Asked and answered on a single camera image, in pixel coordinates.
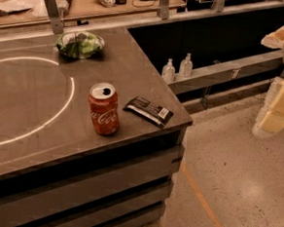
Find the red coke can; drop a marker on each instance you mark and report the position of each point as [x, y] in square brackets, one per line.
[103, 107]

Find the green jalapeno chip bag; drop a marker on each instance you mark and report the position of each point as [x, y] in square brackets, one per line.
[79, 45]

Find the right clear sanitizer bottle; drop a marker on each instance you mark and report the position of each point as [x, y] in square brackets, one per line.
[186, 66]

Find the clear sanitizer bottle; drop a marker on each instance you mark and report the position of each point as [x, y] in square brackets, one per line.
[186, 66]
[168, 72]

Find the left clear sanitizer bottle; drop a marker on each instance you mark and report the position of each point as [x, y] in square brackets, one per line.
[168, 72]

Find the black snack bar wrapper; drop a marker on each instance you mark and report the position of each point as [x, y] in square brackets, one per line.
[149, 111]

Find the grey drawer cabinet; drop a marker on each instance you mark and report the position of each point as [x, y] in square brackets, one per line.
[114, 181]

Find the white paper sheets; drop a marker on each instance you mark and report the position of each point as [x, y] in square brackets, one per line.
[18, 5]

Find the grey metal bracket post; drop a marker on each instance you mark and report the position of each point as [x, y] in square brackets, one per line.
[53, 14]

